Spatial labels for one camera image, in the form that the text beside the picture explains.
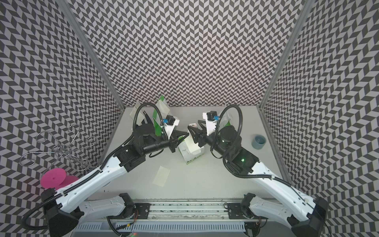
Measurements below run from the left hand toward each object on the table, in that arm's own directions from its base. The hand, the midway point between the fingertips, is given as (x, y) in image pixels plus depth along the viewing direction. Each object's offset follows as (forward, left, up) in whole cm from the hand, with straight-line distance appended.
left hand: (187, 136), depth 65 cm
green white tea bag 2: (-3, 0, -14) cm, 15 cm away
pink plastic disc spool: (-18, +48, -1) cm, 52 cm away
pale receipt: (-3, -2, -4) cm, 6 cm away
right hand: (+2, -3, +4) cm, 5 cm away
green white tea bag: (+30, +17, -12) cm, 37 cm away
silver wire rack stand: (-8, +51, 0) cm, 52 cm away
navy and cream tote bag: (+25, +32, -14) cm, 43 cm away
